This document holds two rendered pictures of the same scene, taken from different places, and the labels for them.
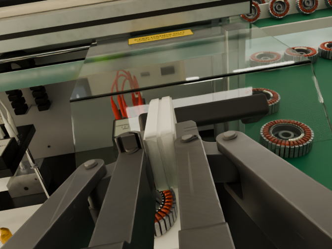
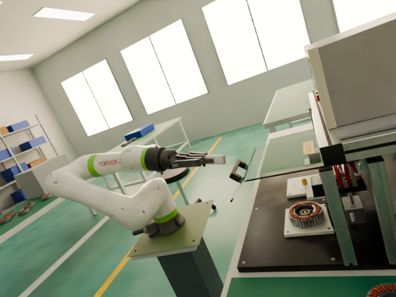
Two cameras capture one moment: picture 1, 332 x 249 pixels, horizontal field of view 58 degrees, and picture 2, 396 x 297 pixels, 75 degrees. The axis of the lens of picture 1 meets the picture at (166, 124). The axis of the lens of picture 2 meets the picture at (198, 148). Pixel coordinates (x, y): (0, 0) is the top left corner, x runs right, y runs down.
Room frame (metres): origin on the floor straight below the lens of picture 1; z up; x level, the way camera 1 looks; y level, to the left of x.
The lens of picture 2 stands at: (0.50, -0.74, 1.35)
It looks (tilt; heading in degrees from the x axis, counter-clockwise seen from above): 14 degrees down; 118
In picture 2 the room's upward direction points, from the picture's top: 22 degrees counter-clockwise
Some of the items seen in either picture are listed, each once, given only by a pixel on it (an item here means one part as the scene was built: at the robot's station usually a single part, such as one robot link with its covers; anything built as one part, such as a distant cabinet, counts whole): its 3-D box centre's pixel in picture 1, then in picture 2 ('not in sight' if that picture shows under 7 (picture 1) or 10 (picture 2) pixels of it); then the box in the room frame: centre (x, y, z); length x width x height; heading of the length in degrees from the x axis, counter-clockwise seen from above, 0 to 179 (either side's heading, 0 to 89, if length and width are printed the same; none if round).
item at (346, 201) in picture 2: not in sight; (353, 209); (0.51, 0.06, 0.80); 0.08 x 0.05 x 0.06; 92
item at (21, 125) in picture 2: not in sight; (15, 128); (-5.99, 3.11, 1.86); 0.42 x 0.42 x 0.16; 2
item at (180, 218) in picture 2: not in sight; (158, 224); (-0.32, 0.12, 0.78); 0.26 x 0.15 x 0.06; 21
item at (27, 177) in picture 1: (27, 177); (342, 174); (0.50, 0.30, 0.80); 0.08 x 0.05 x 0.06; 92
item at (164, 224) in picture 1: (144, 207); (305, 213); (0.37, 0.06, 0.80); 0.11 x 0.11 x 0.04
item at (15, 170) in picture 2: not in sight; (15, 172); (-5.98, 2.58, 0.92); 0.42 x 0.36 x 0.28; 1
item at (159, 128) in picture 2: not in sight; (149, 153); (-2.63, 3.14, 0.38); 1.90 x 0.90 x 0.75; 92
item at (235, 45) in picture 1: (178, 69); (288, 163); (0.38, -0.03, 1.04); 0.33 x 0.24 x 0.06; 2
